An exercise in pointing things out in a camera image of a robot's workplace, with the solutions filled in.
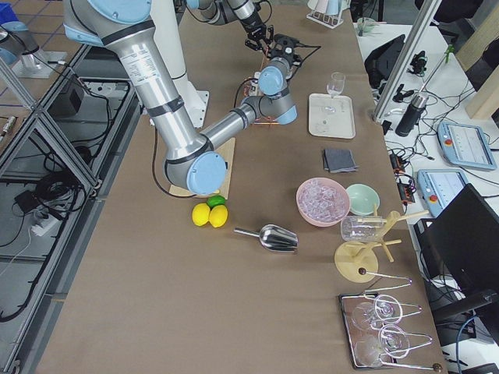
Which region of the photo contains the aluminium frame post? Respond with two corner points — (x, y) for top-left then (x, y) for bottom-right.
(373, 0), (441, 124)

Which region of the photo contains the white cup rack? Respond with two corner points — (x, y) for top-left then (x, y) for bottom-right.
(306, 0), (343, 29)

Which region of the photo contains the wooden cutting board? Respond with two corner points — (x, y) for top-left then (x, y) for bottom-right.
(168, 137), (236, 199)

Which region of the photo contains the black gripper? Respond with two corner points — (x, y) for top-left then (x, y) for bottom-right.
(269, 34), (302, 66)
(244, 23), (274, 51)

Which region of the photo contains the clear wine glass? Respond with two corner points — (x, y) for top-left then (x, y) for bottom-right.
(326, 72), (345, 114)

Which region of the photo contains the yellow lemon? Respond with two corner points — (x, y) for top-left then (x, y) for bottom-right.
(191, 203), (211, 227)
(209, 205), (228, 228)

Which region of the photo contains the wooden mug tree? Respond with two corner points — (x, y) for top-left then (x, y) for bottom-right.
(334, 210), (429, 283)

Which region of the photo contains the pink bowl with ice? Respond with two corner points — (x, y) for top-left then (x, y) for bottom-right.
(296, 178), (350, 228)

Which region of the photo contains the mirror tray with glasses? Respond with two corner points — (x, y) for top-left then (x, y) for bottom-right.
(338, 275), (443, 373)

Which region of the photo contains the black equipment case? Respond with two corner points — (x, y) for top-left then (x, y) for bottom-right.
(364, 34), (405, 89)

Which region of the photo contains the green lime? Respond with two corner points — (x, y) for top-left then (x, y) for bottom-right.
(206, 195), (226, 209)

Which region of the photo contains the copper wire bottle basket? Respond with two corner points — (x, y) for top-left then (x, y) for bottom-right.
(242, 56), (278, 125)

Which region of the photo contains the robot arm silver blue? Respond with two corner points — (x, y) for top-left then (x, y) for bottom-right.
(63, 1), (302, 195)
(186, 0), (274, 51)

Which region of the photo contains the green small bowl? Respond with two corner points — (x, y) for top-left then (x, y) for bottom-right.
(346, 184), (380, 216)

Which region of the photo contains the cream rectangular tray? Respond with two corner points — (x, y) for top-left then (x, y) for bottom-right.
(308, 93), (356, 139)

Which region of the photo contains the dark grey folded cloth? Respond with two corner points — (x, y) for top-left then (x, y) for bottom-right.
(323, 148), (358, 174)

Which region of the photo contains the metal ice scoop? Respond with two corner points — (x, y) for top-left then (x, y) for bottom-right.
(234, 224), (299, 253)

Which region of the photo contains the clear glass jar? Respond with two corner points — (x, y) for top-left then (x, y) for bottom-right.
(341, 216), (386, 242)

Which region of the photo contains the black monitor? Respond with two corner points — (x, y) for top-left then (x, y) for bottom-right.
(422, 184), (498, 296)

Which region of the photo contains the black thermos bottle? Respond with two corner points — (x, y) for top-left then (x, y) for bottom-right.
(395, 93), (428, 137)

